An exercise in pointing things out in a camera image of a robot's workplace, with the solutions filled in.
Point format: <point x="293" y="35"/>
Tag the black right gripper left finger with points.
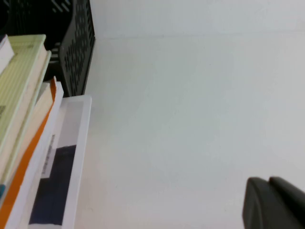
<point x="262" y="207"/>

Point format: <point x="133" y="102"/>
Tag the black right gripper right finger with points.
<point x="290" y="190"/>

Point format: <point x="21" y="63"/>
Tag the white book with dark print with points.
<point x="54" y="181"/>

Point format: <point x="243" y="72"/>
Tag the orange and white book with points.
<point x="31" y="148"/>

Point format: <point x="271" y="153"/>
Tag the black plastic book stand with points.
<point x="78" y="47"/>

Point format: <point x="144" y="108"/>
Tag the yellow-green teal hardcover book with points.
<point x="16" y="78"/>

